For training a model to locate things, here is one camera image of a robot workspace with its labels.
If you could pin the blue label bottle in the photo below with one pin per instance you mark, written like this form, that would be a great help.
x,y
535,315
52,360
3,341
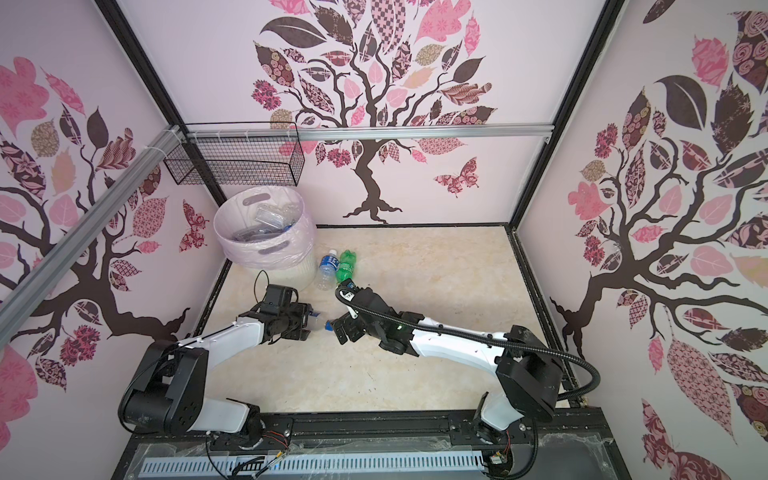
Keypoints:
x,y
290,214
318,321
327,270

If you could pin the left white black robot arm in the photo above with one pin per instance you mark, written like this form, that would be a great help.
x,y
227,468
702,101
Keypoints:
x,y
167,392

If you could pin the clear square bottle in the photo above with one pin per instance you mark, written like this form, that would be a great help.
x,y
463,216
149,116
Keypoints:
x,y
271,216

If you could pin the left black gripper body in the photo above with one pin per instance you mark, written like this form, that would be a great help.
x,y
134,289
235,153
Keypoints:
x,y
294,320

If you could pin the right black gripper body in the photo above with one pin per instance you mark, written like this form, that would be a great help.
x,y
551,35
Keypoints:
x,y
356,329

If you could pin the long clear crushed bottle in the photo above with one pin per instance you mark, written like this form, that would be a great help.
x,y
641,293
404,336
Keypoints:
x,y
255,234

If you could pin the black wire basket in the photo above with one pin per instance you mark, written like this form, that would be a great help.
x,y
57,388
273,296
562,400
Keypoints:
x,y
238,154

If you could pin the white slotted cable duct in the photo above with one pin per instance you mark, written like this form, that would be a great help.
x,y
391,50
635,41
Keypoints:
x,y
310,464

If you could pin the light green bottle yellow cap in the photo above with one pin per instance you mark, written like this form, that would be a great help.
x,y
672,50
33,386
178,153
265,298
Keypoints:
x,y
346,267

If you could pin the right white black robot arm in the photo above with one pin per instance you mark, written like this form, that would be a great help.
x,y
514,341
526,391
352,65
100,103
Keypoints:
x,y
529,374

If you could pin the pink plastic bin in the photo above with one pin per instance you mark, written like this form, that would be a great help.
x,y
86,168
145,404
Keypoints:
x,y
288,259

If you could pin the aluminium rail back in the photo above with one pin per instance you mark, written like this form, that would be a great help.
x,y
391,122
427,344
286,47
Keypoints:
x,y
366,132

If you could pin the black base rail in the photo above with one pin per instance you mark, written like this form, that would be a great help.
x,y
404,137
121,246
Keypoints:
x,y
576,444

